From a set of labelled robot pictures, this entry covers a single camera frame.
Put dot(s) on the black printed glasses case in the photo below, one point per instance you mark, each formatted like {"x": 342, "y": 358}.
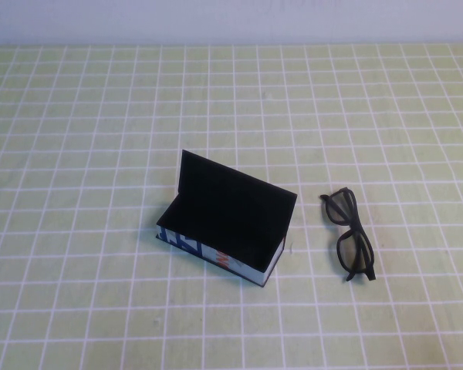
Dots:
{"x": 231, "y": 216}

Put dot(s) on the black frame glasses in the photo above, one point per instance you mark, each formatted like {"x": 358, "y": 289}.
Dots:
{"x": 358, "y": 226}

